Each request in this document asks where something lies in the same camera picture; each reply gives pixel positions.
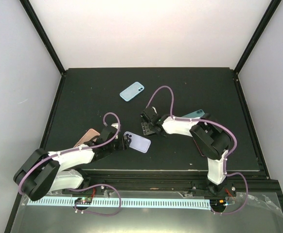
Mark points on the right black frame post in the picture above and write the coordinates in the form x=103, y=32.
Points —
x=267, y=16

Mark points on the teal phone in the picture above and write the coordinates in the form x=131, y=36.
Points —
x=195, y=114

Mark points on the right small circuit board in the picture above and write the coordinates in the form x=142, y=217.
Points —
x=222, y=202

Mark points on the light blue phone case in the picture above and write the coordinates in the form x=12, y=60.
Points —
x=132, y=91

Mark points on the black phone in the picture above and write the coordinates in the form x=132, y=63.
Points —
x=146, y=115

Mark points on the left black frame post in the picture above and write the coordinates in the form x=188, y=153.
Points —
x=27, y=6

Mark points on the small circuit board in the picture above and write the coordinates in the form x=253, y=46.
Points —
x=222, y=202
x=83, y=201

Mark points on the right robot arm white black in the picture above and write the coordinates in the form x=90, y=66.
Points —
x=212, y=141

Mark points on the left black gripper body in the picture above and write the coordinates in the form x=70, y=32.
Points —
x=119, y=146

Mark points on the lilac phone case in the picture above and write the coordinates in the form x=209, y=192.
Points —
x=138, y=142

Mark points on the pink phone case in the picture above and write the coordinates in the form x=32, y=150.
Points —
x=90, y=134

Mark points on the light blue slotted cable duct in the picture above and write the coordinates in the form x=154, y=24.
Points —
x=125, y=203

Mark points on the left small circuit board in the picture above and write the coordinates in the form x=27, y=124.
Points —
x=83, y=201

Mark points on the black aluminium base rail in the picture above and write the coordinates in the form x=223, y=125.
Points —
x=171, y=180

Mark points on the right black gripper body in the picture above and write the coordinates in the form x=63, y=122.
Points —
x=151, y=129

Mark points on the black frame post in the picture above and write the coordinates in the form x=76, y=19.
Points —
x=267, y=16
x=27, y=6

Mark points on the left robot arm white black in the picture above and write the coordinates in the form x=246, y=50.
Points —
x=44, y=172

